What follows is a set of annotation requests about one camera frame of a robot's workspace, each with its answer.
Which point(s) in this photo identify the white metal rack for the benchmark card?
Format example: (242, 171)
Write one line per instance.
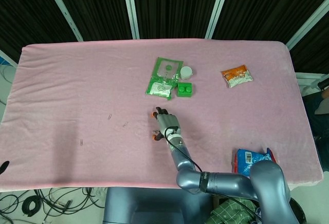
(303, 80)

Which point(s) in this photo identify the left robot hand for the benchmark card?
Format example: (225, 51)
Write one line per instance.
(3, 167)

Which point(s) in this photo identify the black pleated curtain panel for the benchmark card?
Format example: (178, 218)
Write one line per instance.
(25, 16)
(174, 8)
(97, 8)
(270, 8)

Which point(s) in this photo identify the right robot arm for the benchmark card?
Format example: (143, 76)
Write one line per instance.
(226, 183)

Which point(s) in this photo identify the white frame post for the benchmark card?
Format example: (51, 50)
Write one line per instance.
(64, 10)
(218, 8)
(131, 8)
(308, 21)

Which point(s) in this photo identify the orange white snack bag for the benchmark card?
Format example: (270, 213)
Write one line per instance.
(237, 76)

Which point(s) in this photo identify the pink table cloth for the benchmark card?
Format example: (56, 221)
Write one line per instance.
(77, 80)

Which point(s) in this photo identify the green wet wipes packet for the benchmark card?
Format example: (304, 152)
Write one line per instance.
(162, 80)

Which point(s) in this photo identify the white round jar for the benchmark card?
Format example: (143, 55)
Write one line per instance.
(186, 72)

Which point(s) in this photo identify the green toy brick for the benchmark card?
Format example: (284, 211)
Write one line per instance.
(185, 90)

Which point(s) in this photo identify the blue snack bag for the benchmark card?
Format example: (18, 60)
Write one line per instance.
(244, 161)

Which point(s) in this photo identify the green checked cloth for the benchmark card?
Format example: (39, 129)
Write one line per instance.
(231, 211)

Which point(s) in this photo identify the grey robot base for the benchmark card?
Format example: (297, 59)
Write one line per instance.
(144, 208)

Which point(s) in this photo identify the black waste bin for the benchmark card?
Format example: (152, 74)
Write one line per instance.
(298, 213)

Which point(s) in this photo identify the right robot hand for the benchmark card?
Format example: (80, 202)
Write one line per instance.
(168, 122)

